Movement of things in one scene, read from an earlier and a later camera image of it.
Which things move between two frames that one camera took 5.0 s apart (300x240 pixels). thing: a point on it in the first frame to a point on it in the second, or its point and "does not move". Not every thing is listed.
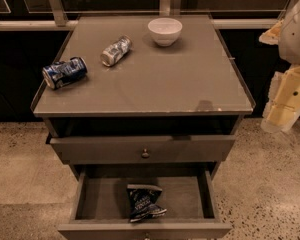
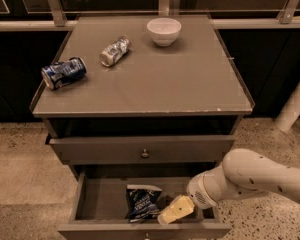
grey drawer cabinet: [146, 108] does not move
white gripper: [296, 37] to [199, 191]
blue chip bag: [142, 201] does not move
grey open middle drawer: [101, 207] does not move
